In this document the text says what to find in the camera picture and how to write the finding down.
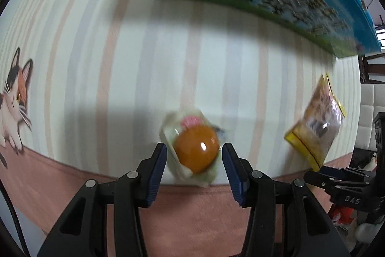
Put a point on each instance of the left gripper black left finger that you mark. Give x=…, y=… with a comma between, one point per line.
x=81, y=228

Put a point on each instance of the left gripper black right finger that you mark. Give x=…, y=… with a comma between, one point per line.
x=285, y=219

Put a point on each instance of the yellow clear snack bag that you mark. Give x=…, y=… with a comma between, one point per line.
x=313, y=135

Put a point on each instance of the orange egg snack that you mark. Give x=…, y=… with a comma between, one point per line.
x=194, y=146

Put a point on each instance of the white padded chair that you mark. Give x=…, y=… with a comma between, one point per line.
x=372, y=102

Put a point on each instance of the striped cat play mat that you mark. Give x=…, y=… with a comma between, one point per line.
x=107, y=72

